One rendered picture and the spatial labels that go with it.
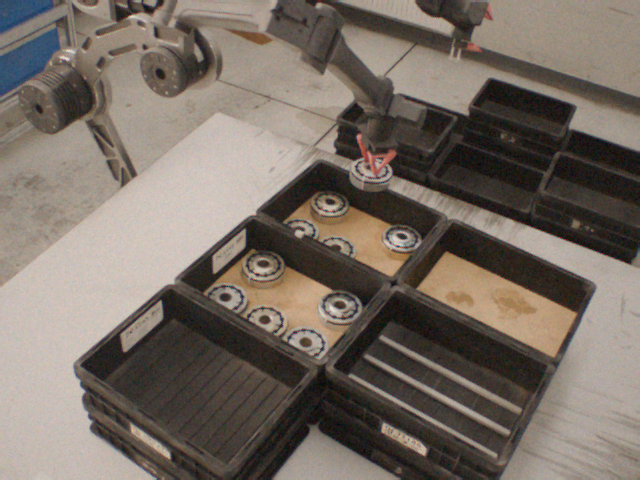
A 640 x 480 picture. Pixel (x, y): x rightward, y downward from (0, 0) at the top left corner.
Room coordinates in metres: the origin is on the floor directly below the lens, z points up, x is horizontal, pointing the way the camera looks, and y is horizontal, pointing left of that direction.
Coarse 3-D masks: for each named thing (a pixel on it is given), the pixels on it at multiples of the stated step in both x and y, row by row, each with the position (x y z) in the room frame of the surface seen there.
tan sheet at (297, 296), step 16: (240, 272) 1.26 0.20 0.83; (288, 272) 1.28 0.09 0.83; (208, 288) 1.19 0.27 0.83; (256, 288) 1.21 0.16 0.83; (272, 288) 1.22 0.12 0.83; (288, 288) 1.22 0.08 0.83; (304, 288) 1.23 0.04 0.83; (320, 288) 1.24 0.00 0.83; (256, 304) 1.16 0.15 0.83; (272, 304) 1.17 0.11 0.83; (288, 304) 1.17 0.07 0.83; (304, 304) 1.18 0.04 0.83; (288, 320) 1.12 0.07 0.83; (304, 320) 1.13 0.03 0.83; (336, 336) 1.09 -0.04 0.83
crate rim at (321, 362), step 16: (240, 224) 1.32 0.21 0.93; (272, 224) 1.33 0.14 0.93; (224, 240) 1.26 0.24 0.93; (304, 240) 1.29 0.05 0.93; (208, 256) 1.20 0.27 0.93; (336, 256) 1.25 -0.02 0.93; (368, 272) 1.21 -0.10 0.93; (192, 288) 1.09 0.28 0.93; (384, 288) 1.16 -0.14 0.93; (368, 304) 1.11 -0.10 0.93; (240, 320) 1.02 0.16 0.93; (272, 336) 0.98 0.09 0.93; (304, 352) 0.95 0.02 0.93; (320, 368) 0.93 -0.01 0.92
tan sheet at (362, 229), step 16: (304, 208) 1.53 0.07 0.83; (352, 208) 1.55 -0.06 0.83; (320, 224) 1.47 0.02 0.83; (336, 224) 1.48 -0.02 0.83; (352, 224) 1.49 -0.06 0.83; (368, 224) 1.49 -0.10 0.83; (384, 224) 1.50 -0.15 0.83; (352, 240) 1.42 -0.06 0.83; (368, 240) 1.43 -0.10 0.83; (368, 256) 1.37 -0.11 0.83; (384, 256) 1.38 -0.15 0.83; (384, 272) 1.32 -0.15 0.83
